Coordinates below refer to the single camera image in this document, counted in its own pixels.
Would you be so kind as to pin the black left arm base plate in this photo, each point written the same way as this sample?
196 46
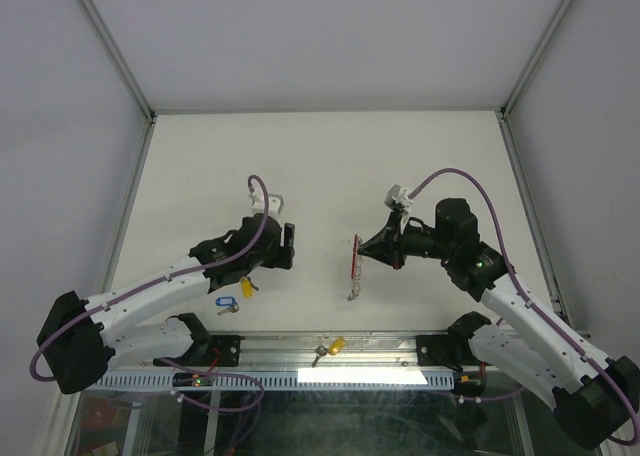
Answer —
223 349

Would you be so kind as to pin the metal keyring holder red handle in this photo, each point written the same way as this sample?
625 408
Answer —
356 269

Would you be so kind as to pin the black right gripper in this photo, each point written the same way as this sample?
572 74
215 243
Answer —
394 236

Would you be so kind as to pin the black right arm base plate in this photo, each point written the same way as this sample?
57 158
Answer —
444 350

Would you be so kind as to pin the white slotted cable duct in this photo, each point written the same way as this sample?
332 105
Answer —
305 379

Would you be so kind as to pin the aluminium mounting rail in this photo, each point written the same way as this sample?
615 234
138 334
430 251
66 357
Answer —
280 351

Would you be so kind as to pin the right aluminium frame post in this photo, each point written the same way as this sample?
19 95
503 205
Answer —
538 54

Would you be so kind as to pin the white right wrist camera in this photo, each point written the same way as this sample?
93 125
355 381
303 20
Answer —
397 199

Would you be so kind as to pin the aluminium frame post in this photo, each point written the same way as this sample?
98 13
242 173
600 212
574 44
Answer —
112 51
538 54

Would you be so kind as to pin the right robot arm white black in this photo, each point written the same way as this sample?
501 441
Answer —
590 394

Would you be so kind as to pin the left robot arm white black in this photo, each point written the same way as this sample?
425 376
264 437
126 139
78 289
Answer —
83 338

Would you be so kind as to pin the yellow tag key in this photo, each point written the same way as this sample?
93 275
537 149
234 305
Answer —
248 288
332 350

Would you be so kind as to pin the left aluminium frame post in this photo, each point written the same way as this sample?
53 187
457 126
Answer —
112 51

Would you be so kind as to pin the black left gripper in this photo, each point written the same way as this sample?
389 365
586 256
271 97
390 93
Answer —
281 255

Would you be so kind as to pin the blue tag key on table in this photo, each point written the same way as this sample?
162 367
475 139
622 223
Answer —
227 304

